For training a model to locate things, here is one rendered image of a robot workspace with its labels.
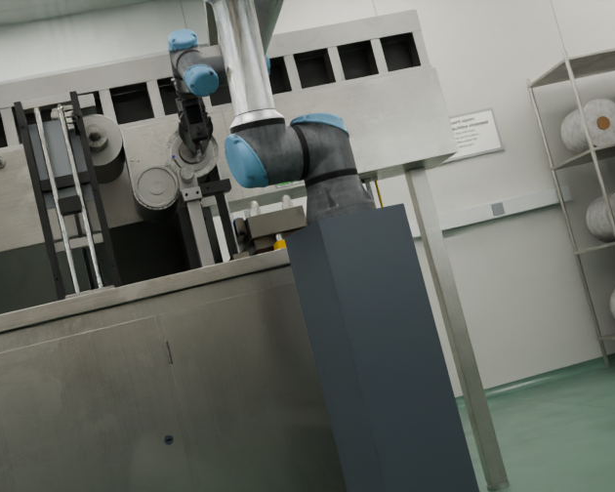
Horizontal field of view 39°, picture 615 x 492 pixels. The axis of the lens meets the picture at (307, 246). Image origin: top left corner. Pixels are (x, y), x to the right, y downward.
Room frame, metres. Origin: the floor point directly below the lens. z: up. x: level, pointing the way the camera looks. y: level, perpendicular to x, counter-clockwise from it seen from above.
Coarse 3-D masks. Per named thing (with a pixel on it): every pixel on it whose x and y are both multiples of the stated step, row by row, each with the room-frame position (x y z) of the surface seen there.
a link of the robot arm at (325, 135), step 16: (320, 112) 1.79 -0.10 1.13; (304, 128) 1.78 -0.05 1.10; (320, 128) 1.78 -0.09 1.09; (336, 128) 1.80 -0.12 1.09; (304, 144) 1.76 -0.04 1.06; (320, 144) 1.78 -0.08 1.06; (336, 144) 1.79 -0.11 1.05; (304, 160) 1.77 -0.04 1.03; (320, 160) 1.78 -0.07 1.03; (336, 160) 1.79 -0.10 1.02; (352, 160) 1.82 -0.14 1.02; (304, 176) 1.80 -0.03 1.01
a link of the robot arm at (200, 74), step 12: (180, 60) 2.09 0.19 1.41; (192, 60) 2.06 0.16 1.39; (204, 60) 2.07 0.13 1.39; (216, 60) 2.07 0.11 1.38; (180, 72) 2.09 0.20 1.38; (192, 72) 2.04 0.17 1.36; (204, 72) 2.03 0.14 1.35; (216, 72) 2.06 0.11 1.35; (192, 84) 2.04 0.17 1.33; (204, 84) 2.05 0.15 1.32; (216, 84) 2.07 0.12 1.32; (204, 96) 2.08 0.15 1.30
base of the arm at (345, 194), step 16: (320, 176) 1.79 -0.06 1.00; (336, 176) 1.79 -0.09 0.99; (352, 176) 1.80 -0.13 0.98; (320, 192) 1.79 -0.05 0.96; (336, 192) 1.78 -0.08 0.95; (352, 192) 1.78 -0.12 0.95; (320, 208) 1.79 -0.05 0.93; (336, 208) 1.77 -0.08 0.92; (352, 208) 1.77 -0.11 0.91; (368, 208) 1.79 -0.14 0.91
